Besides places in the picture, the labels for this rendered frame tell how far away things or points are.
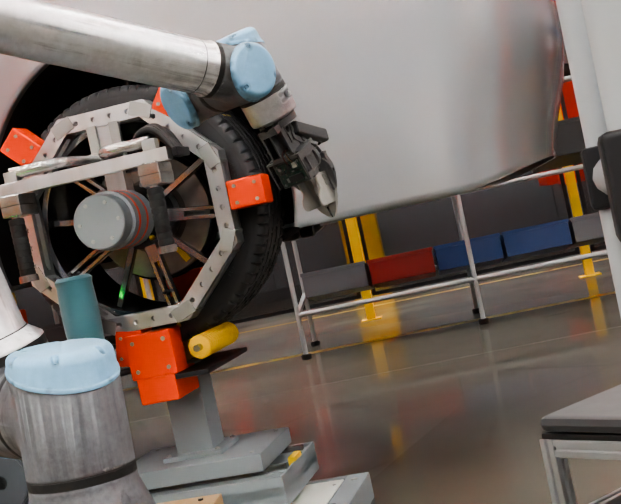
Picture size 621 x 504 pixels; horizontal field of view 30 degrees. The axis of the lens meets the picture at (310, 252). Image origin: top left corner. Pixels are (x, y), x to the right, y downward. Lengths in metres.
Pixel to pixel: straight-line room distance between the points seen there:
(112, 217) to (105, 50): 0.99
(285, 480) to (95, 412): 1.31
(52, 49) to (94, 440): 0.55
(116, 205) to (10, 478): 0.66
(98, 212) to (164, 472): 0.69
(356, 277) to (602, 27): 5.94
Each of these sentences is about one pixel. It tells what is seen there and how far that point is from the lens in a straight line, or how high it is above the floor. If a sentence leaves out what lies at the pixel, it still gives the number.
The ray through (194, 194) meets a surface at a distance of 2.94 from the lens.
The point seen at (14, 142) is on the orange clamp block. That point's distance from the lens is 2.90.
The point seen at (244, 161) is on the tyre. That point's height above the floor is 0.93.
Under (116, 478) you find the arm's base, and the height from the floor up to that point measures 0.47.
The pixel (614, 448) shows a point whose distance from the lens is 1.94.
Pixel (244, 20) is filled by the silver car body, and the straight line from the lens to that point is 2.81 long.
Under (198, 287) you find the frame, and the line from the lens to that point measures 2.74.
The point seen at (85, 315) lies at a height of 0.65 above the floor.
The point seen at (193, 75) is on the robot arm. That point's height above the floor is 1.01.
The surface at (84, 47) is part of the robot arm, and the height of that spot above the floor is 1.06.
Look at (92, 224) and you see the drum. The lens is 2.66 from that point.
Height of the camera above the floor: 0.75
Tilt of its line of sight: 2 degrees down
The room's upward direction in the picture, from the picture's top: 12 degrees counter-clockwise
